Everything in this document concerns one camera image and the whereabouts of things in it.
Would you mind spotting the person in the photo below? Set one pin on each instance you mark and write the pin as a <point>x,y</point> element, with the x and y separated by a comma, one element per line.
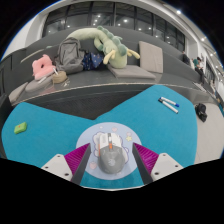
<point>199,68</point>
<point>186,58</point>

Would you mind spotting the green dragon plush toy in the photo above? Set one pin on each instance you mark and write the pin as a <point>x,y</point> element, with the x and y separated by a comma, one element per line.
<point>115,50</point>

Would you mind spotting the green rectangular case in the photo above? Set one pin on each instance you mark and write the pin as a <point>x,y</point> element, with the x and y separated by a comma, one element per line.
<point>20,128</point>

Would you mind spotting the grey and white computer mouse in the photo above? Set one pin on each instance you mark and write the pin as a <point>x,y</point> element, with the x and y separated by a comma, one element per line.
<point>111,158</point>

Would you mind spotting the upright grey square cushion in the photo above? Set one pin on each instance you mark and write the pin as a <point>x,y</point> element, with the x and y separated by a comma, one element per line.
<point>151,57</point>

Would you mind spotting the round grey seat cushion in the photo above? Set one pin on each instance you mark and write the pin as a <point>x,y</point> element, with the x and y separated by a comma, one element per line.
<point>35,86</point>

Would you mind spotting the dark blue patterned bag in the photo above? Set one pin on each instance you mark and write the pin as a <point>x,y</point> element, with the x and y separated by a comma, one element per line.
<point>92,60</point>

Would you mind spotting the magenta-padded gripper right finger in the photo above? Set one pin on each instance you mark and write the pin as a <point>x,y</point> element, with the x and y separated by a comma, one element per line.
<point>165,165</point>

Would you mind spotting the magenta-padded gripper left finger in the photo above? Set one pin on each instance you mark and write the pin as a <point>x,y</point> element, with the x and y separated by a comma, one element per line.
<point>58,165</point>

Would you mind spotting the pink plush cushion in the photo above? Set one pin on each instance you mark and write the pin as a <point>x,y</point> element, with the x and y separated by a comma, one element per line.
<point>42,66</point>

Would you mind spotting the small grey seat cushion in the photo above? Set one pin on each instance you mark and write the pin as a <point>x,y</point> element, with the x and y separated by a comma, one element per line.
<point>17,93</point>

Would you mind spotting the grey backpack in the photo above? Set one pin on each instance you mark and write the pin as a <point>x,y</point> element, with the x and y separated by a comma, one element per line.
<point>69,55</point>

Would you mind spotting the black bag on floor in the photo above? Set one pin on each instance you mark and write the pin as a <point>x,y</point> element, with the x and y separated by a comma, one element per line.
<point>201,112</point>

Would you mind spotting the flat grey square cushion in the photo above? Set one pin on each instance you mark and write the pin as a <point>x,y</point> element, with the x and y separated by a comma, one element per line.
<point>131,71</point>

